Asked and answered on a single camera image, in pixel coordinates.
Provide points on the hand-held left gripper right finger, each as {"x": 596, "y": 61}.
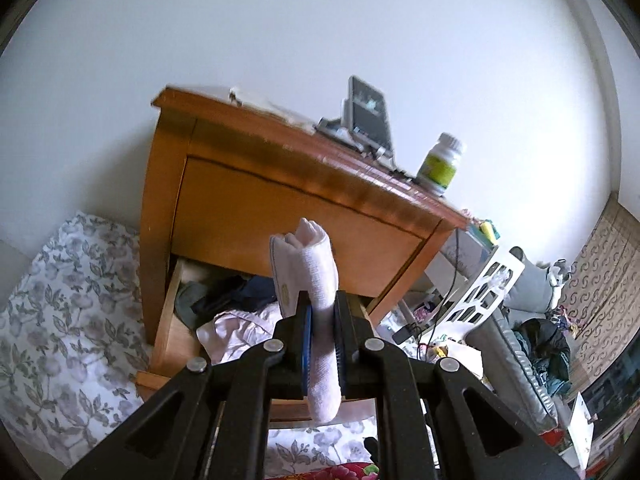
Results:
{"x": 341, "y": 355}

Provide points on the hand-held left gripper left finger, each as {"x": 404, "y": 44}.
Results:
{"x": 306, "y": 355}

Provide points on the pale pink garment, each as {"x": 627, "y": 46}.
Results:
{"x": 235, "y": 332}

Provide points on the white sock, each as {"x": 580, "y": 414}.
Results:
{"x": 315, "y": 270}

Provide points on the dark navy garment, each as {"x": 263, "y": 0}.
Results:
{"x": 240, "y": 295}

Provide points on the wooden drawer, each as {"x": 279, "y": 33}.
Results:
{"x": 167, "y": 330}
{"x": 280, "y": 225}

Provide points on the closed wooden drawer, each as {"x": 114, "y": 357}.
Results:
{"x": 280, "y": 225}

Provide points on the black charger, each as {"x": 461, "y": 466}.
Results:
{"x": 405, "y": 332}

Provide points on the red floral blanket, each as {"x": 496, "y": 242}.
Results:
{"x": 325, "y": 475}

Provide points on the grey quilted mattress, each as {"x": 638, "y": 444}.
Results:
{"x": 515, "y": 375}

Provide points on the white cut-out rack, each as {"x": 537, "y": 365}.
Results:
{"x": 505, "y": 265}

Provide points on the small yellow item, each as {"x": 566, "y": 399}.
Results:
{"x": 487, "y": 230}

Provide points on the grey pillow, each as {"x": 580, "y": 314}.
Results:
{"x": 530, "y": 285}

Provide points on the dark clothes pile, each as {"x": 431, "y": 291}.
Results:
{"x": 545, "y": 355}

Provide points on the green label bottle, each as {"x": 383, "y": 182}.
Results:
{"x": 440, "y": 167}

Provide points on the silver phone stand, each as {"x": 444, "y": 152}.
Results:
{"x": 340, "y": 130}

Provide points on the wooden nightstand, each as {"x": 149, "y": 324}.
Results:
{"x": 165, "y": 170}

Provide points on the grey floral bed sheet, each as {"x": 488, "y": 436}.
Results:
{"x": 75, "y": 310}

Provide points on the white papers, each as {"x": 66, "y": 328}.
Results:
{"x": 272, "y": 107}

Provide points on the brown patterned panel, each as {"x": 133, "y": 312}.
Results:
{"x": 600, "y": 270}

